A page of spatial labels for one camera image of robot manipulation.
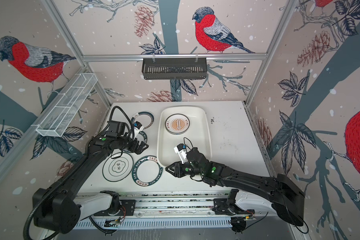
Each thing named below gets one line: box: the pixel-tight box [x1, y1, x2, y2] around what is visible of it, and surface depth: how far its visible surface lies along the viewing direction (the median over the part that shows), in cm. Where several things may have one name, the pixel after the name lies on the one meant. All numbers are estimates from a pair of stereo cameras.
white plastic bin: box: [157, 106, 213, 167], surface depth 106 cm
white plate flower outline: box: [102, 152, 134, 182], surface depth 88 cm
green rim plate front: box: [131, 155, 163, 187], surface depth 87 cm
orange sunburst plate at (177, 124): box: [164, 113, 191, 135], surface depth 108 cm
